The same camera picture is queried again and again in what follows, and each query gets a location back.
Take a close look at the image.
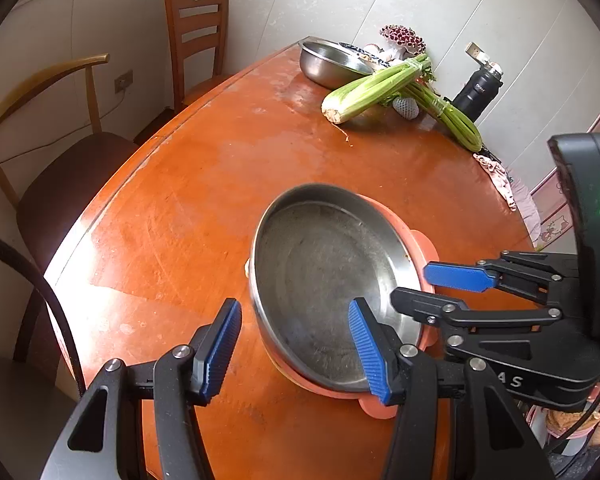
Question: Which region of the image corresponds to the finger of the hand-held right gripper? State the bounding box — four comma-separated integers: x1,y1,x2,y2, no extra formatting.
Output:
423,251,581,303
390,287,566,356

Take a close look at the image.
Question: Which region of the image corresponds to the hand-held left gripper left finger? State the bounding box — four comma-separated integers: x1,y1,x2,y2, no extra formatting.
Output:
40,298,243,480

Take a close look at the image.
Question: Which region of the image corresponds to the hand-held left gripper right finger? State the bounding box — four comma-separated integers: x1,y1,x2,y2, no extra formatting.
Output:
347,297,551,480

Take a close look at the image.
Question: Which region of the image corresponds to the orange plastic plate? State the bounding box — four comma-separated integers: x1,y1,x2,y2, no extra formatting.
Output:
243,194,438,420

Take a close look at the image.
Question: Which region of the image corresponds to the steel pan plate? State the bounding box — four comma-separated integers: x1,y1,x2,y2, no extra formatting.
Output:
249,183,427,393

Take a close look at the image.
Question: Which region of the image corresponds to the pink cartoon cat curtain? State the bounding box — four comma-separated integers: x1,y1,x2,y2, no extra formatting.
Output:
530,85,600,251

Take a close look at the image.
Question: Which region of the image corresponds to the pink clothing on chair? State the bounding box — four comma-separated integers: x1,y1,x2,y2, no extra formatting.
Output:
510,177,543,248

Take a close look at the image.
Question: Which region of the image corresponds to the pink crumpled cloth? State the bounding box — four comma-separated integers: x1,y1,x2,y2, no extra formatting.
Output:
472,152,518,211

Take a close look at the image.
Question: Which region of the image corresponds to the long thin celery bunch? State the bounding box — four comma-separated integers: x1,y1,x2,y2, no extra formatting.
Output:
395,72,482,152

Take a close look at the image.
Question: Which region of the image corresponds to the fruit in foam net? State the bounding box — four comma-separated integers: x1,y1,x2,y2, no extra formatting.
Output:
392,97,420,121

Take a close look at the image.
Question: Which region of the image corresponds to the black thermos bottle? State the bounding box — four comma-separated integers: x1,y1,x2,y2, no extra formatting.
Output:
451,42,505,123

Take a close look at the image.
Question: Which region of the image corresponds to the thick celery bunch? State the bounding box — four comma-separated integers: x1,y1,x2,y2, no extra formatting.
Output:
321,54,433,125

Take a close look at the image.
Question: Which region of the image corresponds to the dried flower bunch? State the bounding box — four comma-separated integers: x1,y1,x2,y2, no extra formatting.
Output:
380,25,427,56

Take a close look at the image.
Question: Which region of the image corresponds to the steel basin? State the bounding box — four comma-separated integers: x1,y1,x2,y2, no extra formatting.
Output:
299,40,381,89

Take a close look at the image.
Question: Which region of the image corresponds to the slatted wooden chair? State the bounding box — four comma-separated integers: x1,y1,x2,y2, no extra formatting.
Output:
134,0,236,146

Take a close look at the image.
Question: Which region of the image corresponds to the black strap cable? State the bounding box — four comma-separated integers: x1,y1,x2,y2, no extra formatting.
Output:
0,230,87,401

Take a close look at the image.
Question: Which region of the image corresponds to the thin power cord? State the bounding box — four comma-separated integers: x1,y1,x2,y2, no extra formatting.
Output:
0,91,126,171

